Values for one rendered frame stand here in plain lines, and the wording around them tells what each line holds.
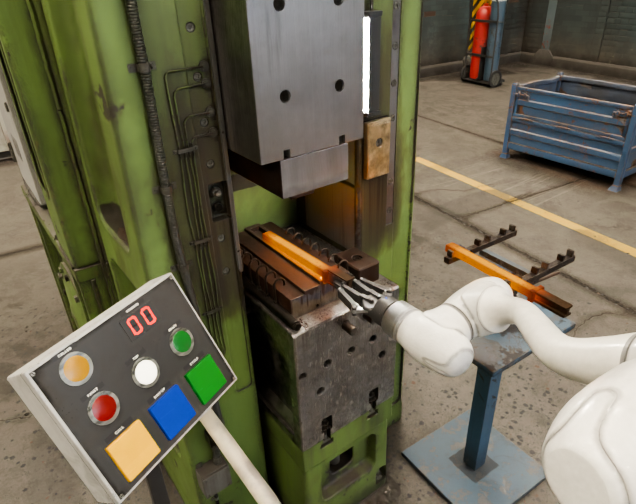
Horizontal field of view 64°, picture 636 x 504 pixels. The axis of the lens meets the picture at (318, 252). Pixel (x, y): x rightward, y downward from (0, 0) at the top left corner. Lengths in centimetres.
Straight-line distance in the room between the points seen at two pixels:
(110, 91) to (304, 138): 42
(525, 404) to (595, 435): 197
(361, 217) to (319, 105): 50
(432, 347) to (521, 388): 155
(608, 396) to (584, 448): 7
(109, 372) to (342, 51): 83
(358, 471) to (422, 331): 98
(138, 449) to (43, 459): 154
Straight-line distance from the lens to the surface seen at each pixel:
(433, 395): 250
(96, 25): 113
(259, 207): 178
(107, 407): 101
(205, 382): 111
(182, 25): 119
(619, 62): 975
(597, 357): 84
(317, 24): 118
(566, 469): 61
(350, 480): 198
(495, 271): 152
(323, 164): 126
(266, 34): 112
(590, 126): 498
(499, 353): 166
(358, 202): 158
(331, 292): 144
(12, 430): 275
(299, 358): 140
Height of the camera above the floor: 175
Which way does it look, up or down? 30 degrees down
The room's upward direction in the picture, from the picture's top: 2 degrees counter-clockwise
